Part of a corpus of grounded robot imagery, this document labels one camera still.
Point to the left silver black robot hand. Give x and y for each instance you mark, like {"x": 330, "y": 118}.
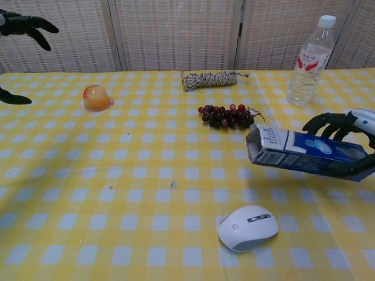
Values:
{"x": 20, "y": 24}

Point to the small white scrap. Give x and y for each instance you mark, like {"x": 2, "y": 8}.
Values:
{"x": 173, "y": 184}
{"x": 110, "y": 186}

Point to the yellow white checked tablecloth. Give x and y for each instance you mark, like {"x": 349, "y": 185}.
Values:
{"x": 146, "y": 234}

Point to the dark red grape bunch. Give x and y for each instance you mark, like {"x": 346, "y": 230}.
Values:
{"x": 228, "y": 117}

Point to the white computer mouse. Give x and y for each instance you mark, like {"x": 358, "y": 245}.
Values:
{"x": 243, "y": 231}

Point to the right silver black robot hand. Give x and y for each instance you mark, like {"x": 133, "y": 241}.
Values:
{"x": 337, "y": 123}

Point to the clear plastic water bottle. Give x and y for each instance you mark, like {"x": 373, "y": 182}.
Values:
{"x": 307, "y": 76}

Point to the blue white toothpaste box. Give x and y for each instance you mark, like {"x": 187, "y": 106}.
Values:
{"x": 293, "y": 146}

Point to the woven folding screen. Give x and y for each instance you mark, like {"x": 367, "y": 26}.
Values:
{"x": 175, "y": 35}

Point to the orange fruit jelly cup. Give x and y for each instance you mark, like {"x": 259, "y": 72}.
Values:
{"x": 95, "y": 99}

